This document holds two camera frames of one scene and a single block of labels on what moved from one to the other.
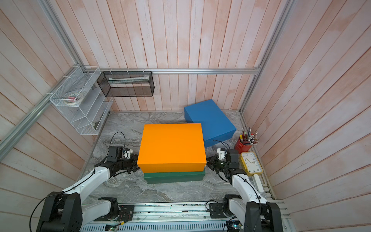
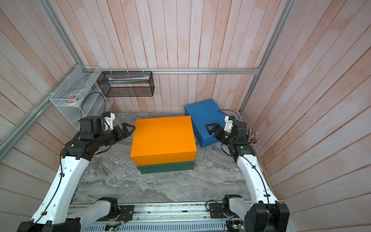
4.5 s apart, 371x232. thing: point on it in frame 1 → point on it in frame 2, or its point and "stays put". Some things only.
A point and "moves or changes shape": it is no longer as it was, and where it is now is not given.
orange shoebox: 171,147 moves or changes shape
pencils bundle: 249,138 stays put
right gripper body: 221,165 → 226,138
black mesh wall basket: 126,83 stays put
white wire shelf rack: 78,98 stays put
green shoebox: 158,178 → 152,168
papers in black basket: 146,79 stays put
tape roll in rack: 73,98 stays put
